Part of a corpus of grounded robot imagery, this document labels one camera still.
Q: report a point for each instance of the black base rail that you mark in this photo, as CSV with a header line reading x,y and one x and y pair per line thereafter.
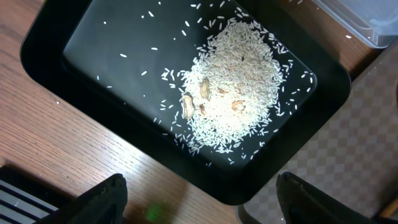
x,y
26,198

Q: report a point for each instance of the pile of rice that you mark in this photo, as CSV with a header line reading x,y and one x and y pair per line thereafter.
x,y
236,87

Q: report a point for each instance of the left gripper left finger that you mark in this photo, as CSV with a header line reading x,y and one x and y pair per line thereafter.
x,y
102,204

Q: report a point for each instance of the black plastic tray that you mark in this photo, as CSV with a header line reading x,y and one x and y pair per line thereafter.
x,y
58,52

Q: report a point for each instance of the peanut shell piece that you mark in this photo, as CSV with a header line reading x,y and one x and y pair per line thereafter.
x,y
205,89
188,107

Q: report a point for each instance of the clear plastic bin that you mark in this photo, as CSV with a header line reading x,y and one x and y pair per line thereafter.
x,y
374,22

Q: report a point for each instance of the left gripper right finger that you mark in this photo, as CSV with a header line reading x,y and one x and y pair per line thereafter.
x,y
302,203

